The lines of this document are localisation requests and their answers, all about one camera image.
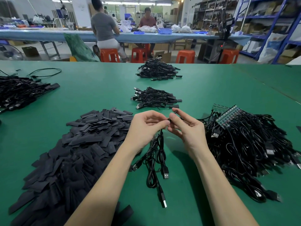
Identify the person's left hand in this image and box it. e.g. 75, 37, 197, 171
124, 110, 170, 152

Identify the person's right hand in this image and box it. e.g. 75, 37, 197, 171
167, 108, 209, 158

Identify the black USB cable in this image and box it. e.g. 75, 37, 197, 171
131, 136, 157, 172
145, 109, 181, 209

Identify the person's left forearm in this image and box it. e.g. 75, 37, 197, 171
64, 145, 143, 226

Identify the person's right forearm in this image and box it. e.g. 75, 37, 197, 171
187, 148, 260, 226

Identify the open cardboard box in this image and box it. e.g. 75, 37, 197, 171
154, 51, 172, 63

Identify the orange plastic stool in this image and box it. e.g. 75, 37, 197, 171
100, 48, 120, 63
130, 44, 151, 63
175, 50, 196, 64
219, 48, 240, 64

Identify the pile of black sleeve strips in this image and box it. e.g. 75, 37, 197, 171
8, 107, 135, 226

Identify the black bench machine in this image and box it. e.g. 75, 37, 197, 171
217, 9, 236, 41

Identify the green plastic bag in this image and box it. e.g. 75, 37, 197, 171
63, 33, 100, 62

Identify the dark storage shelf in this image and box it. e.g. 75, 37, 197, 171
192, 0, 238, 30

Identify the large white sack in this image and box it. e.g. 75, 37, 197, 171
257, 32, 288, 64

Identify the blue metal shelving rack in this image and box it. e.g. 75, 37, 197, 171
233, 0, 301, 65

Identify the long blue workbench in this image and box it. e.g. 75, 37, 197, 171
0, 29, 251, 44

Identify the dark cardboard box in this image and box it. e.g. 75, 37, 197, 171
21, 46, 40, 58

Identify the grey floor fan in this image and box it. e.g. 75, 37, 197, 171
0, 45, 25, 61

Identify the small pile of black cables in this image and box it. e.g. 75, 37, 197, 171
136, 58, 183, 81
130, 86, 183, 110

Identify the pile of cables with circuit boards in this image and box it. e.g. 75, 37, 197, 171
198, 104, 301, 203

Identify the loose thin black cable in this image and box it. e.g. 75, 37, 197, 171
26, 68, 62, 79

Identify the large pile of black cables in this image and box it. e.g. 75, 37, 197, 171
0, 75, 61, 114

